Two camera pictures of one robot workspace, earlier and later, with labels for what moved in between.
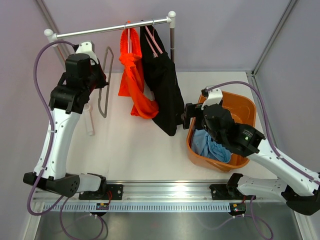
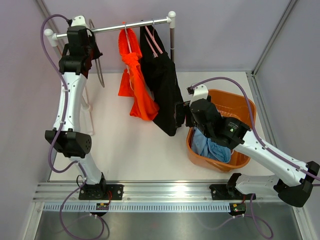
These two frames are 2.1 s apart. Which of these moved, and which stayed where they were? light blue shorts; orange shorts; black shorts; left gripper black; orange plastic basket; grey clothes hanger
Moved: grey clothes hanger; left gripper black
Stayed: orange plastic basket; light blue shorts; orange shorts; black shorts
